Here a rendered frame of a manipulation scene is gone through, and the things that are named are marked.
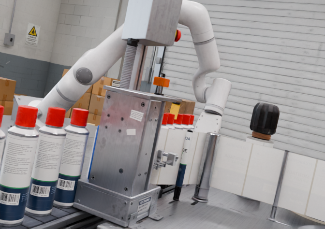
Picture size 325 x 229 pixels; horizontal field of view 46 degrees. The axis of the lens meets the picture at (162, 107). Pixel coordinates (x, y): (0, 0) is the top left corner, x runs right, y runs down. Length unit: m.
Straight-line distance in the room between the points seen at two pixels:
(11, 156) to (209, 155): 0.54
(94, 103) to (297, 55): 2.78
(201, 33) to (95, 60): 0.45
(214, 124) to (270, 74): 3.96
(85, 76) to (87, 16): 6.01
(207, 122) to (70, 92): 0.61
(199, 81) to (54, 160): 1.05
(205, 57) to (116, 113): 0.87
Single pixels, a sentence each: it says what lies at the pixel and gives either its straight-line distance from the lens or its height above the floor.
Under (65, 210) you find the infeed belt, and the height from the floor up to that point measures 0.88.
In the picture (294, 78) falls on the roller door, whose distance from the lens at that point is 5.45.
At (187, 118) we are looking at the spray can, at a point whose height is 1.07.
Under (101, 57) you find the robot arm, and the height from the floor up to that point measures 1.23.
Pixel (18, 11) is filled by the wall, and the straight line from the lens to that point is 7.53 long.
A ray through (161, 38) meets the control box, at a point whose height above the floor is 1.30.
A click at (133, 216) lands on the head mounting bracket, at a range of 0.78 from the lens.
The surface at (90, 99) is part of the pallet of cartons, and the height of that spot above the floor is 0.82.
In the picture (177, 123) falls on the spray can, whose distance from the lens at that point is 1.29.
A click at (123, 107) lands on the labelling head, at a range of 0.75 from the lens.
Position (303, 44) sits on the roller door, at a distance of 5.50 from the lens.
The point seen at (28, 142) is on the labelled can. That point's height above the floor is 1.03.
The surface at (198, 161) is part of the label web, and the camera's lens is 1.06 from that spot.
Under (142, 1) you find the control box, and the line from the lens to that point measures 1.15.
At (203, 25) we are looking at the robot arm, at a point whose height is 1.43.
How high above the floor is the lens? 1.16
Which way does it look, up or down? 3 degrees down
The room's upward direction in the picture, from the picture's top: 11 degrees clockwise
